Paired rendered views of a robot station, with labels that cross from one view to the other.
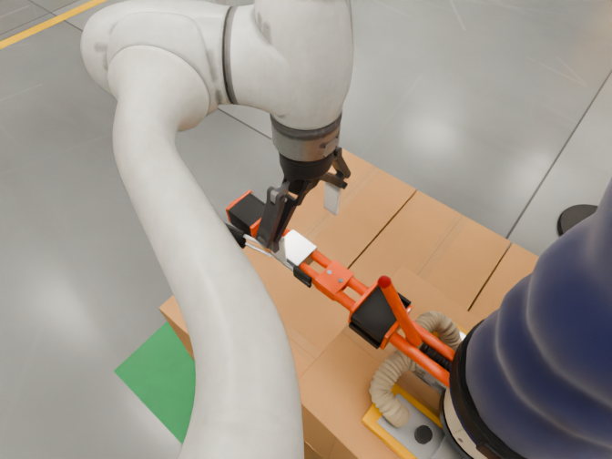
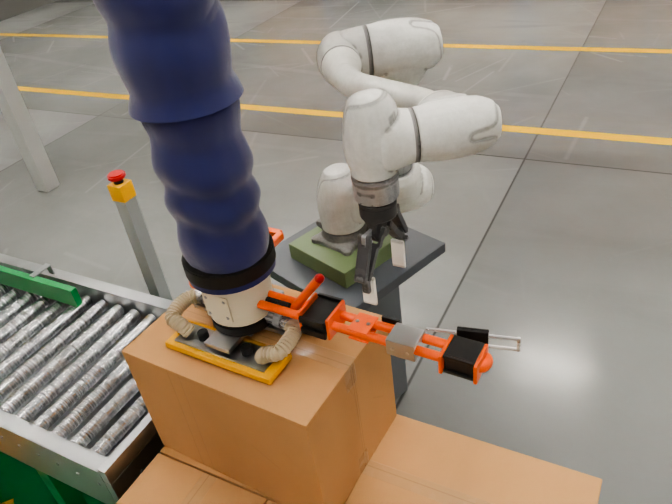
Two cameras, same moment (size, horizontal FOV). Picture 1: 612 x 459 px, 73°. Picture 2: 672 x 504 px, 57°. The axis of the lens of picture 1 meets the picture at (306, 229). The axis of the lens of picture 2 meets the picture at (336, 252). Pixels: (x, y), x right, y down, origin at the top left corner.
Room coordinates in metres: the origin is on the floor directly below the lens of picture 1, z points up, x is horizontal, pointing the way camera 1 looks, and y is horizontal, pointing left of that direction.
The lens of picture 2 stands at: (1.44, -0.22, 2.04)
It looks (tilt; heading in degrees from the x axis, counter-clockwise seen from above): 35 degrees down; 173
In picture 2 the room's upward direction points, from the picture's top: 9 degrees counter-clockwise
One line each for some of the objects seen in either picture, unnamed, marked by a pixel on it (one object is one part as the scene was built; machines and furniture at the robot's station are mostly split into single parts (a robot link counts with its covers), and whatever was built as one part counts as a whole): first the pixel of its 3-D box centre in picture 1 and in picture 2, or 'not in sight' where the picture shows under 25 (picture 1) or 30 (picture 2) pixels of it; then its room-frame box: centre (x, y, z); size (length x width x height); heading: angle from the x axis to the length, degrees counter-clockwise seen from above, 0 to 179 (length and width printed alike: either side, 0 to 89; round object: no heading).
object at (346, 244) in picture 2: not in sight; (340, 228); (-0.40, 0.03, 0.84); 0.22 x 0.18 x 0.06; 37
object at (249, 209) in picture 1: (251, 215); (463, 358); (0.56, 0.12, 1.08); 0.08 x 0.07 x 0.05; 49
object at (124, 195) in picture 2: not in sight; (156, 284); (-0.82, -0.74, 0.50); 0.07 x 0.07 x 1.00; 51
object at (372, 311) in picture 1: (379, 314); (322, 315); (0.32, -0.14, 1.08); 0.10 x 0.08 x 0.06; 139
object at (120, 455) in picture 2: not in sight; (180, 390); (-0.06, -0.61, 0.58); 0.70 x 0.03 x 0.06; 141
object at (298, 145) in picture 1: (305, 126); (375, 185); (0.42, 0.00, 1.45); 0.09 x 0.09 x 0.06
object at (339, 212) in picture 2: not in sight; (342, 195); (-0.39, 0.05, 0.98); 0.18 x 0.16 x 0.22; 85
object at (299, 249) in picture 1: (295, 252); (405, 341); (0.46, 0.02, 1.08); 0.07 x 0.07 x 0.04; 49
